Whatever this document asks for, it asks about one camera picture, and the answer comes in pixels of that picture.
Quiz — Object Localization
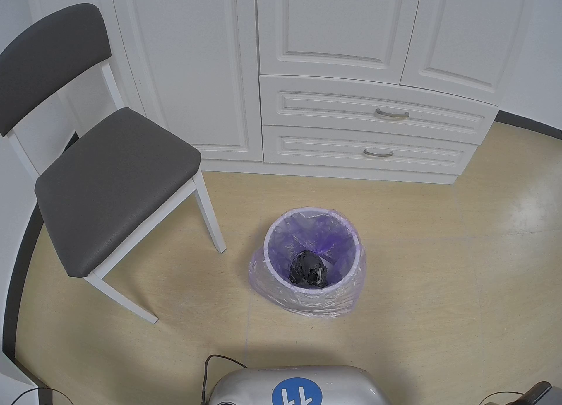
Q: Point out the black cable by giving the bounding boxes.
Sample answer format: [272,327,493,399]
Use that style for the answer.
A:
[201,354,249,401]
[476,391,525,405]

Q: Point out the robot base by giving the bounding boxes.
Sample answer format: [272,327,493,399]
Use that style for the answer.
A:
[208,366,391,405]

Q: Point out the purple plastic bag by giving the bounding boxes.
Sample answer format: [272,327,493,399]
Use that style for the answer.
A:
[249,207,367,319]

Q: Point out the pale grey trash bin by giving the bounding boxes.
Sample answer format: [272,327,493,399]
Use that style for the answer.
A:
[263,208,365,312]

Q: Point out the black plastic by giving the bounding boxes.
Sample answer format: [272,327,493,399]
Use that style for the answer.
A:
[288,250,330,288]

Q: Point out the white wardrobe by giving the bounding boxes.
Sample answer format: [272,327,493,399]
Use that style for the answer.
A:
[24,0,543,184]

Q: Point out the white chair grey cushions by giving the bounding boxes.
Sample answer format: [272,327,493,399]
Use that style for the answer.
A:
[0,3,227,324]

